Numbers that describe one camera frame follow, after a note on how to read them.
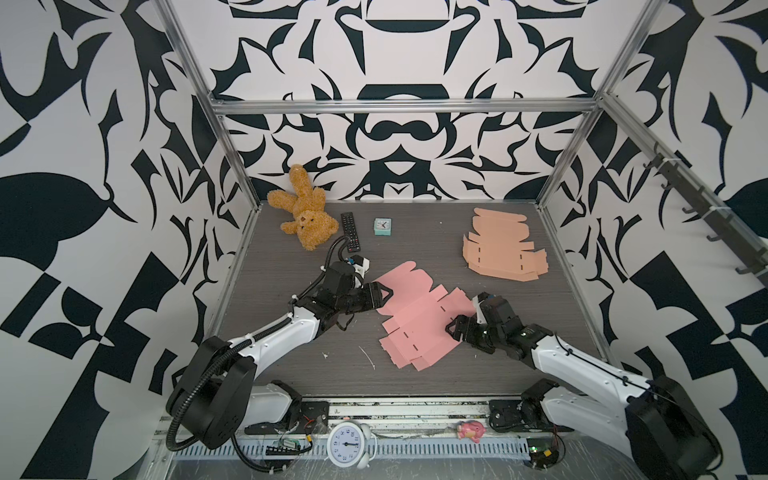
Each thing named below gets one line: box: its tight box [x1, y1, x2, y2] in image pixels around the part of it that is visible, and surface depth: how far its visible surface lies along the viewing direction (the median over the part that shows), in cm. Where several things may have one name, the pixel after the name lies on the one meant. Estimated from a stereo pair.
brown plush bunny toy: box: [267, 164, 339, 251], surface depth 108 cm
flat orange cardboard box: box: [463, 208, 549, 282], surface depth 108 cm
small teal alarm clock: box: [374, 217, 392, 236], surface depth 113 cm
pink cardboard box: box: [375, 261, 476, 371], surface depth 93 cm
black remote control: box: [340, 212, 361, 253], surface depth 113 cm
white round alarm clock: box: [324, 420, 377, 469], surface depth 70 cm
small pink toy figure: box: [457, 420, 487, 444], surface depth 72 cm
